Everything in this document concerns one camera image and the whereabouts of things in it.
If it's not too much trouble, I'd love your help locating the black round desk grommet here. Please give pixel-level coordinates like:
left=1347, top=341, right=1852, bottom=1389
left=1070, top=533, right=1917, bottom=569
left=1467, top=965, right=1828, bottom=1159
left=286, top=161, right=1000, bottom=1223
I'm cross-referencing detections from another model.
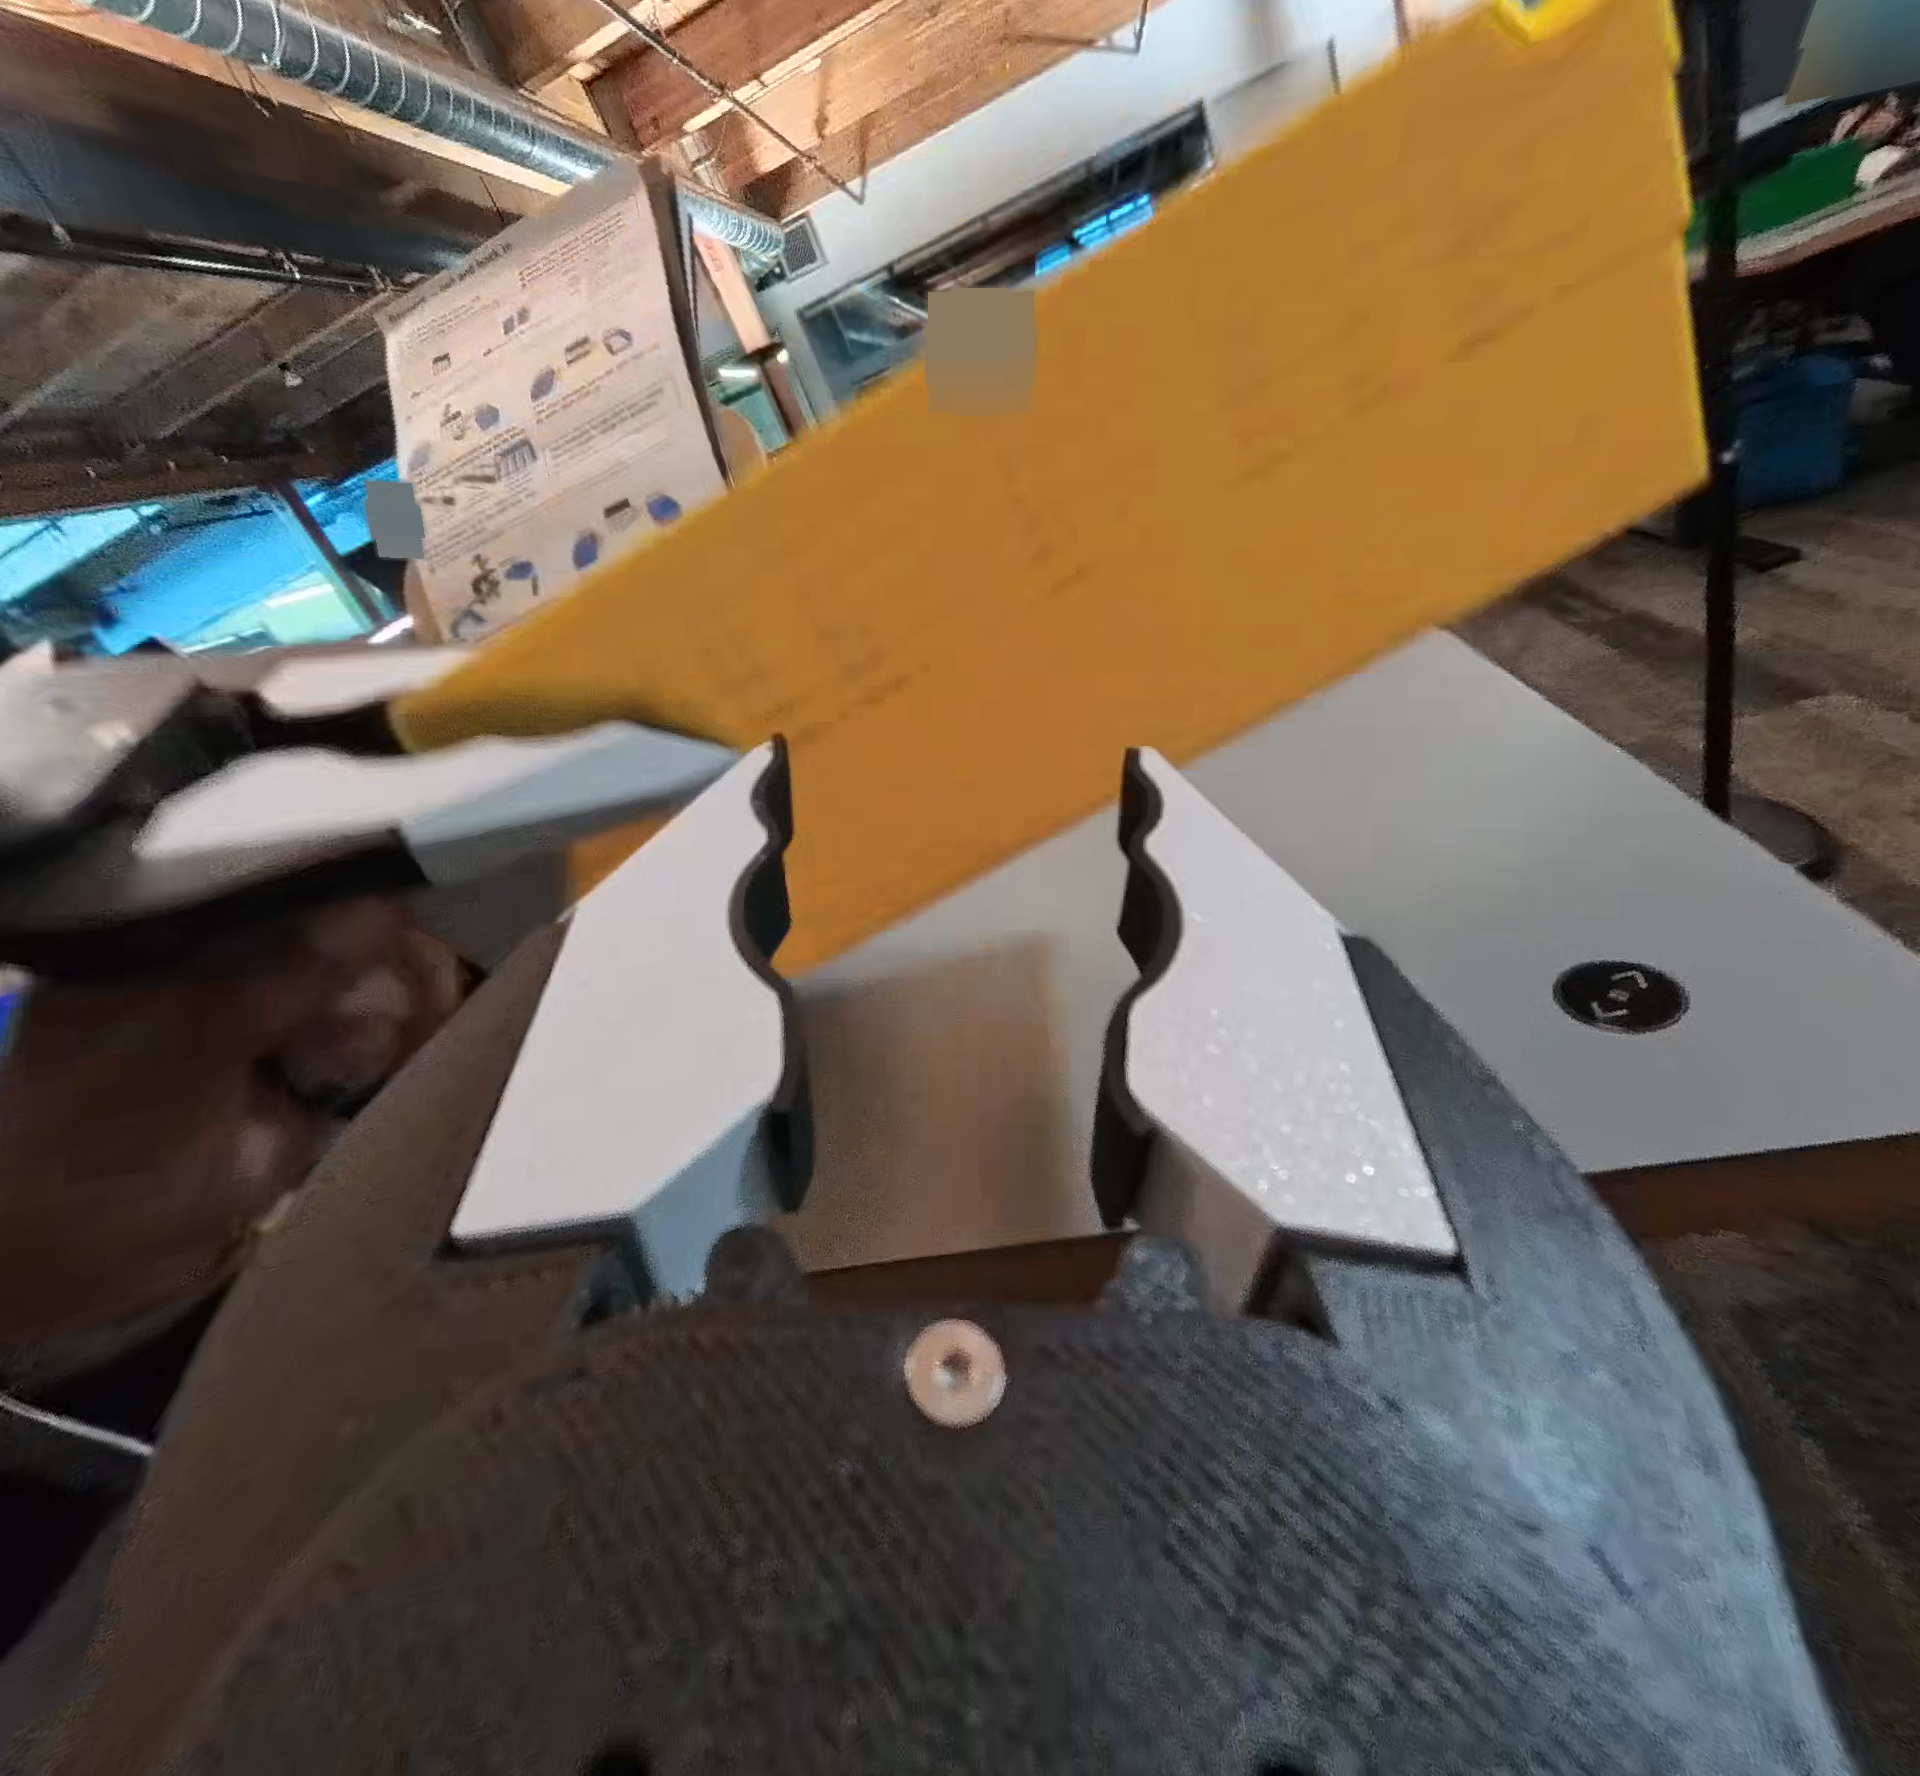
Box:
left=1553, top=962, right=1688, bottom=1040

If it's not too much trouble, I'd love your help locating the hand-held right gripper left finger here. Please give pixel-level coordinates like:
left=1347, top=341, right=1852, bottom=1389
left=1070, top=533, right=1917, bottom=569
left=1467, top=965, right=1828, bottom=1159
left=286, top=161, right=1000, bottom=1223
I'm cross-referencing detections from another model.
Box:
left=446, top=735, right=817, bottom=1313

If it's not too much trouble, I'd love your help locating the person's left hand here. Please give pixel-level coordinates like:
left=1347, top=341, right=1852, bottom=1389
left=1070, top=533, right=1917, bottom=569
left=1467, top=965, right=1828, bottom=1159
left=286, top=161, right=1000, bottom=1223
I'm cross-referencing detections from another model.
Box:
left=0, top=894, right=488, bottom=1358

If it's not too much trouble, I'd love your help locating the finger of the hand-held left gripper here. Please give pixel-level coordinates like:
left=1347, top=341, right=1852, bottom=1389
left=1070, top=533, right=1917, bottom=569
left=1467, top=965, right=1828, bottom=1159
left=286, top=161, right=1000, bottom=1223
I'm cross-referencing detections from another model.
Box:
left=132, top=722, right=740, bottom=908
left=242, top=646, right=486, bottom=723

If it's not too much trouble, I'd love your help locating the blue storage tub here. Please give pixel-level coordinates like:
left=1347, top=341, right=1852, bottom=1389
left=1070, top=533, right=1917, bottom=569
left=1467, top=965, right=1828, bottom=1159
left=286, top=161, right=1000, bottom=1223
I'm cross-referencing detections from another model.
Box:
left=1723, top=349, right=1860, bottom=507

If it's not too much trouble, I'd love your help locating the instruction poster board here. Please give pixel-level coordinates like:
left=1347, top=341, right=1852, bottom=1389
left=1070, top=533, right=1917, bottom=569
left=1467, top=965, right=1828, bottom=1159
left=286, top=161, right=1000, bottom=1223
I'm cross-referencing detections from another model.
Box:
left=377, top=158, right=797, bottom=646

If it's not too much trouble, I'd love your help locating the silver air duct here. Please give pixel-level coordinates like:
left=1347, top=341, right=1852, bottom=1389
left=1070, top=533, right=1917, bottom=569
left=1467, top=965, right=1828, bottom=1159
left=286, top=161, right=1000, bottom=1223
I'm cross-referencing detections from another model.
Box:
left=0, top=0, right=788, bottom=271

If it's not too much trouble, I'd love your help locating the yellow plastic bin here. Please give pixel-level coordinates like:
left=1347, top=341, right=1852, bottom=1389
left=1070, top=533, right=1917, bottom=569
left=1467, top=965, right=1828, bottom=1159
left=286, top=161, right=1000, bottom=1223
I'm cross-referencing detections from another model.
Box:
left=387, top=0, right=1711, bottom=975

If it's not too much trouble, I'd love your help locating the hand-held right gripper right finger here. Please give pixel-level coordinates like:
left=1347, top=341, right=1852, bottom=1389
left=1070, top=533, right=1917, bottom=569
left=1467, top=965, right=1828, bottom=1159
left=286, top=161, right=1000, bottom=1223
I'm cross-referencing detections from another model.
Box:
left=1089, top=744, right=1467, bottom=1325

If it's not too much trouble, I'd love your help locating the black stanchion post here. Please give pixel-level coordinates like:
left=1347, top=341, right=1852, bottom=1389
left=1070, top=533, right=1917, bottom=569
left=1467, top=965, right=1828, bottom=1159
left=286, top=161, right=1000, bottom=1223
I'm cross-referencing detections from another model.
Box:
left=1679, top=0, right=1842, bottom=883

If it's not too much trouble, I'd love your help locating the grey desk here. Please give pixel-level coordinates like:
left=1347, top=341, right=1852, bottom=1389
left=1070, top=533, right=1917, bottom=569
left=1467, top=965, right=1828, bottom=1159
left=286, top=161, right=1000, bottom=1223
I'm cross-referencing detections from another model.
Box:
left=563, top=630, right=1920, bottom=1276

